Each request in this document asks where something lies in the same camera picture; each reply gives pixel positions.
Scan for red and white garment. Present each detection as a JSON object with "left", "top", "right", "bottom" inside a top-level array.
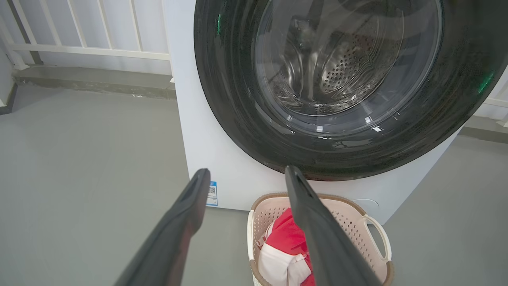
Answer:
[{"left": 257, "top": 208, "right": 317, "bottom": 286}]

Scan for black glass washing machine door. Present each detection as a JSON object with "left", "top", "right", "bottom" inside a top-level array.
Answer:
[{"left": 194, "top": 0, "right": 508, "bottom": 182}]

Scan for white front-load washing machine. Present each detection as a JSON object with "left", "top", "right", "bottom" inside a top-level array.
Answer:
[{"left": 163, "top": 0, "right": 466, "bottom": 225}]

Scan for steel washing machine drum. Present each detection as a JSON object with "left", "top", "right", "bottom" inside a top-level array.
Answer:
[{"left": 270, "top": 16, "right": 405, "bottom": 116}]

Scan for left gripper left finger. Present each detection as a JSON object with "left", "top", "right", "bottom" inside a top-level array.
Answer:
[{"left": 114, "top": 168, "right": 211, "bottom": 286}]

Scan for cream perforated laundry basket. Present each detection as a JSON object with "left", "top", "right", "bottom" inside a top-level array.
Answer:
[{"left": 247, "top": 193, "right": 394, "bottom": 286}]

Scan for round filter cover panel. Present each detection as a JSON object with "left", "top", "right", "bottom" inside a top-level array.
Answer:
[{"left": 351, "top": 198, "right": 380, "bottom": 212}]

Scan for blue white label sticker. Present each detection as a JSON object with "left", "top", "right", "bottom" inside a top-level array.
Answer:
[{"left": 206, "top": 181, "right": 218, "bottom": 207}]

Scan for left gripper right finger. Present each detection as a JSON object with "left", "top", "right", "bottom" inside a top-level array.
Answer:
[{"left": 285, "top": 166, "right": 382, "bottom": 286}]

